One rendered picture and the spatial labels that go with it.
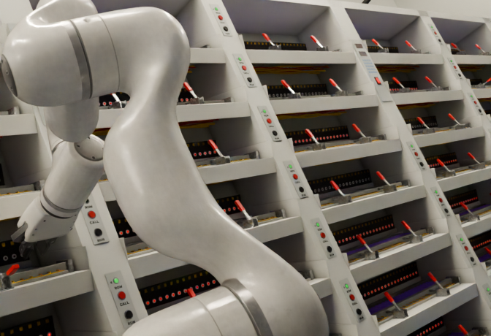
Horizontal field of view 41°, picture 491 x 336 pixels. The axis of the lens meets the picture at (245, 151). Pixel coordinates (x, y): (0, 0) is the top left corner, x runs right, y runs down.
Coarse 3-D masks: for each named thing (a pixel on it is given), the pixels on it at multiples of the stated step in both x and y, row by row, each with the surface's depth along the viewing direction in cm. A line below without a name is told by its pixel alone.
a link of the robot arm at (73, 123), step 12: (48, 108) 106; (60, 108) 104; (72, 108) 104; (84, 108) 105; (96, 108) 109; (48, 120) 108; (60, 120) 106; (72, 120) 106; (84, 120) 107; (96, 120) 111; (48, 132) 125; (60, 132) 109; (72, 132) 108; (84, 132) 110
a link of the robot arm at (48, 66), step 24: (48, 0) 89; (72, 0) 88; (24, 24) 79; (48, 24) 79; (72, 24) 79; (24, 48) 76; (48, 48) 76; (72, 48) 77; (24, 72) 76; (48, 72) 76; (72, 72) 78; (24, 96) 78; (48, 96) 78; (72, 96) 80
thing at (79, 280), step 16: (48, 256) 151; (64, 256) 146; (80, 256) 141; (0, 272) 146; (80, 272) 138; (16, 288) 128; (32, 288) 130; (48, 288) 132; (64, 288) 135; (80, 288) 137; (0, 304) 125; (16, 304) 127; (32, 304) 130
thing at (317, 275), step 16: (208, 272) 180; (304, 272) 188; (320, 272) 186; (144, 288) 165; (160, 288) 168; (176, 288) 171; (192, 288) 175; (208, 288) 179; (320, 288) 181; (144, 304) 164; (160, 304) 167
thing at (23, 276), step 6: (54, 264) 140; (60, 264) 141; (30, 270) 136; (36, 270) 137; (42, 270) 138; (48, 270) 139; (54, 270) 140; (60, 270) 141; (12, 276) 134; (18, 276) 134; (24, 276) 135; (30, 276) 136; (36, 276) 137; (12, 282) 133; (18, 282) 132
